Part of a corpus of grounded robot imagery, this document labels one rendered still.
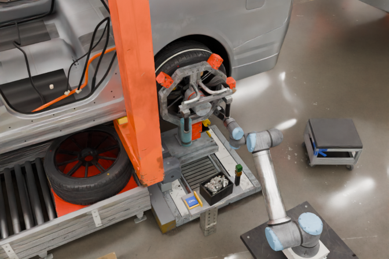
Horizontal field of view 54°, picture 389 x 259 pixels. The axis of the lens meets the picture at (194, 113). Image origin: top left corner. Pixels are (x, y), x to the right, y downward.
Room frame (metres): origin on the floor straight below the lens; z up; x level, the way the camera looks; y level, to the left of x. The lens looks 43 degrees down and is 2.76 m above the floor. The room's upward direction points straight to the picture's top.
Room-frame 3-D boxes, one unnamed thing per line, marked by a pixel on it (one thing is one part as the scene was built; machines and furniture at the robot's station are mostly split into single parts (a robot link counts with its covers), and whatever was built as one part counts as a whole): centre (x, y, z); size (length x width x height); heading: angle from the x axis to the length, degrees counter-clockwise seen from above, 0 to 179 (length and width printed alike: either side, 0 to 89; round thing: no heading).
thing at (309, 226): (1.28, -0.71, 0.57); 0.17 x 0.15 x 0.18; 105
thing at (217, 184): (1.64, -0.15, 0.51); 0.20 x 0.14 x 0.13; 125
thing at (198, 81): (2.19, -0.13, 1.03); 0.19 x 0.18 x 0.11; 26
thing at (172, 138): (2.41, 0.08, 0.32); 0.40 x 0.30 x 0.28; 116
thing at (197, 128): (2.29, 0.03, 0.48); 0.16 x 0.12 x 0.17; 26
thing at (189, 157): (2.41, 0.08, 0.13); 0.50 x 0.36 x 0.10; 116
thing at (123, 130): (2.05, 0.47, 0.69); 0.52 x 0.17 x 0.35; 26
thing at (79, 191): (1.98, 0.83, 0.39); 0.66 x 0.66 x 0.24
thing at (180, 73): (2.26, 0.01, 0.85); 0.54 x 0.07 x 0.54; 116
